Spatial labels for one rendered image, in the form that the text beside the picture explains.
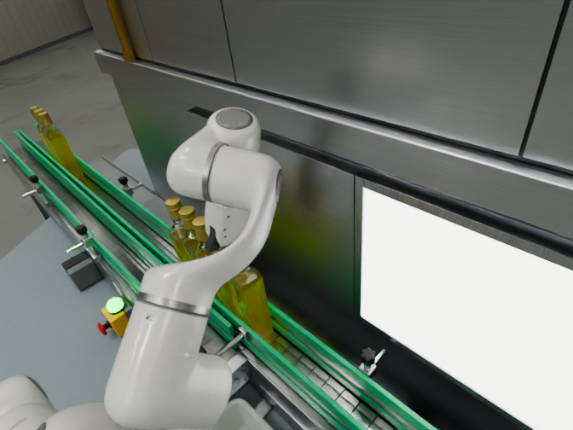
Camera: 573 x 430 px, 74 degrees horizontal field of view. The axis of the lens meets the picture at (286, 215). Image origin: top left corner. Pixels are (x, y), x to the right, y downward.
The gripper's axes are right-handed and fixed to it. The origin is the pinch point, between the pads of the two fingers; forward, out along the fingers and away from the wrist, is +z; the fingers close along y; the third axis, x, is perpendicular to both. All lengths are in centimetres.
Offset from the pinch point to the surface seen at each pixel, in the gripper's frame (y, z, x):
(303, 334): -3.0, 15.5, 17.2
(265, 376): 6.1, 24.4, 15.9
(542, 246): -11.7, -27.5, 38.3
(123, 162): -28, 74, -124
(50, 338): 36, 53, -42
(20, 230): 26, 179, -227
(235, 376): 10.1, 26.8, 10.9
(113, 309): 20, 40, -29
